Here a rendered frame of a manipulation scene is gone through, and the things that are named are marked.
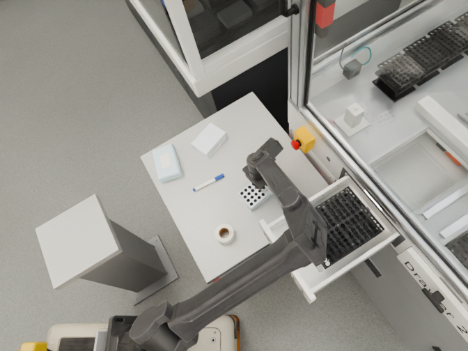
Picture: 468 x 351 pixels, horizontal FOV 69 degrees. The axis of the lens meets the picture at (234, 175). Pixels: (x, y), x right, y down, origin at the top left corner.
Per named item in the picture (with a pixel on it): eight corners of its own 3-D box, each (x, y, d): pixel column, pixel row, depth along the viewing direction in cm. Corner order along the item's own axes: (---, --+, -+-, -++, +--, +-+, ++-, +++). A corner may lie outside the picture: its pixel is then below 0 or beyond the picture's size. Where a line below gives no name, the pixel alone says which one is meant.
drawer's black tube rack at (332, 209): (324, 271, 109) (326, 267, 103) (292, 226, 117) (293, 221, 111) (379, 234, 111) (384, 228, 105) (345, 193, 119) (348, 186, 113)
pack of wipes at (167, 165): (183, 176, 140) (180, 172, 136) (161, 184, 140) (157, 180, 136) (175, 147, 146) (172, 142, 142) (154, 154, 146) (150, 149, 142)
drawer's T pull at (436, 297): (440, 313, 94) (442, 313, 93) (420, 290, 97) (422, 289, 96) (450, 306, 94) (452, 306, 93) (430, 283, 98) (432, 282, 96)
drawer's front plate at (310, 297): (309, 303, 107) (311, 301, 97) (260, 229, 120) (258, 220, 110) (314, 301, 108) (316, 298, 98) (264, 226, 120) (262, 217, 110)
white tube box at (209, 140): (208, 160, 141) (205, 154, 136) (193, 150, 144) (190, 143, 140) (228, 138, 144) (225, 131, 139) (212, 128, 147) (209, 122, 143)
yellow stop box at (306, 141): (303, 154, 127) (303, 145, 120) (292, 141, 130) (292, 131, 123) (314, 147, 127) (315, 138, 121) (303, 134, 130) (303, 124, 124)
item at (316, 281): (311, 295, 107) (312, 294, 101) (267, 229, 118) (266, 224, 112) (412, 228, 111) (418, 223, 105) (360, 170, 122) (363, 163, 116)
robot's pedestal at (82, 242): (134, 306, 196) (51, 292, 127) (115, 261, 209) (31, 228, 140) (179, 277, 199) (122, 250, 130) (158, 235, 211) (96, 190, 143)
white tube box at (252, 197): (251, 212, 129) (251, 208, 126) (237, 196, 132) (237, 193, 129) (276, 191, 131) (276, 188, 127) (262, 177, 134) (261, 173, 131)
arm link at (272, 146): (255, 157, 102) (271, 178, 104) (281, 132, 104) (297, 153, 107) (240, 155, 113) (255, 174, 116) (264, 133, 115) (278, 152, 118)
